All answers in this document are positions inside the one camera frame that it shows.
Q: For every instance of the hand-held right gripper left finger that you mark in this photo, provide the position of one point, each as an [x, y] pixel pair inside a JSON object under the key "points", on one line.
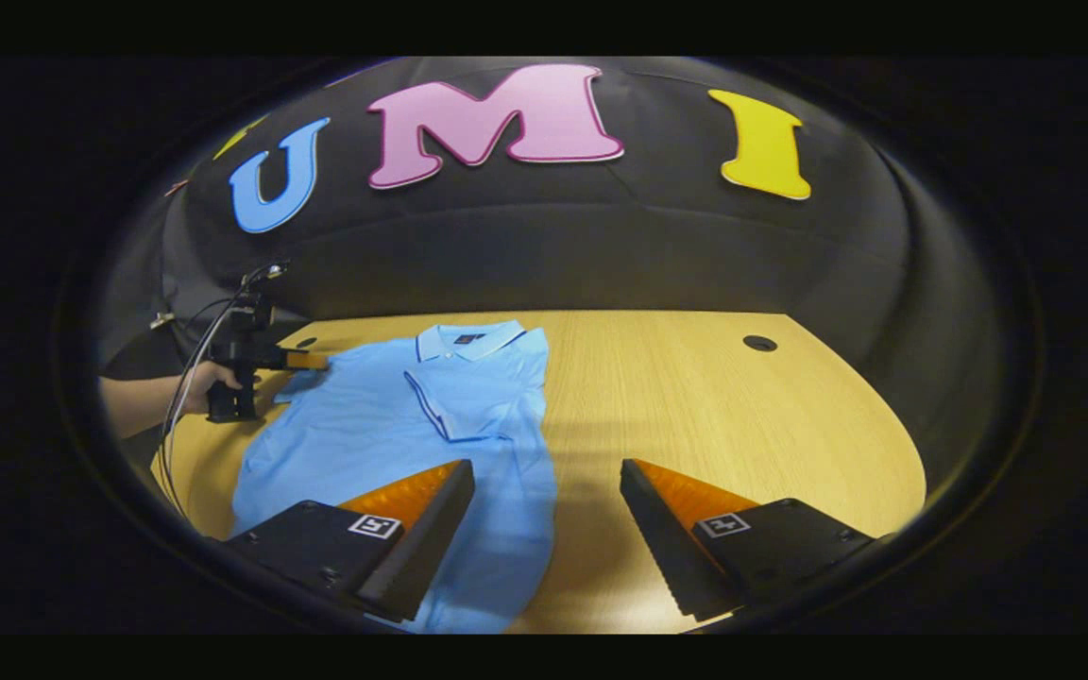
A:
{"points": [[426, 548]]}

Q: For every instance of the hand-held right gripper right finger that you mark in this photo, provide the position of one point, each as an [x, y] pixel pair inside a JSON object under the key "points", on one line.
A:
{"points": [[662, 548]]}

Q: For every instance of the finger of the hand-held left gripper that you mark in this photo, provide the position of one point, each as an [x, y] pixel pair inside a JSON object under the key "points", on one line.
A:
{"points": [[306, 360]]}

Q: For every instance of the light blue T-shirt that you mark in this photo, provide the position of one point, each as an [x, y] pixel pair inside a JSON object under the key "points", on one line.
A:
{"points": [[365, 425]]}

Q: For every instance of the small metal clip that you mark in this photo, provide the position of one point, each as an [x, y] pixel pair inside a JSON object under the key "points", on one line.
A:
{"points": [[161, 321]]}

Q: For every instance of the copper cloth clip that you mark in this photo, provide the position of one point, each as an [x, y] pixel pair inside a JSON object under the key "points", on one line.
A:
{"points": [[176, 187]]}

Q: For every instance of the black backdrop cloth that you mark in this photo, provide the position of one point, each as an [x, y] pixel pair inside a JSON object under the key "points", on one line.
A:
{"points": [[506, 250]]}

